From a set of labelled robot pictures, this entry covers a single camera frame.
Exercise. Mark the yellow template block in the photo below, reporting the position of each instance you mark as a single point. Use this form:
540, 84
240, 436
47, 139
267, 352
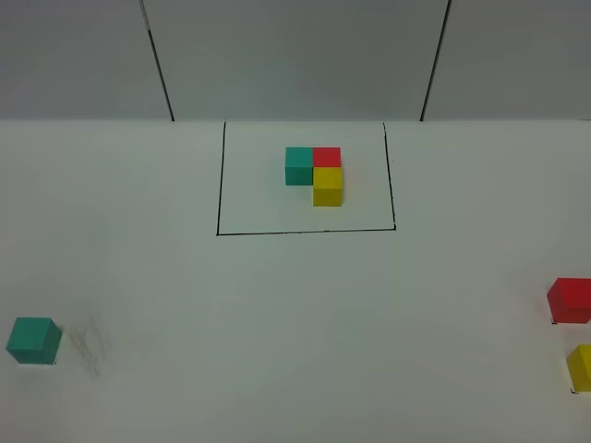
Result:
328, 187

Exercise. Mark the green template block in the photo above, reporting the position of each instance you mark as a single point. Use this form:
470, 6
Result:
299, 166

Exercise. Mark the red template block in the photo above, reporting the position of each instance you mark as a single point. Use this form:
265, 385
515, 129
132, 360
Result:
327, 157

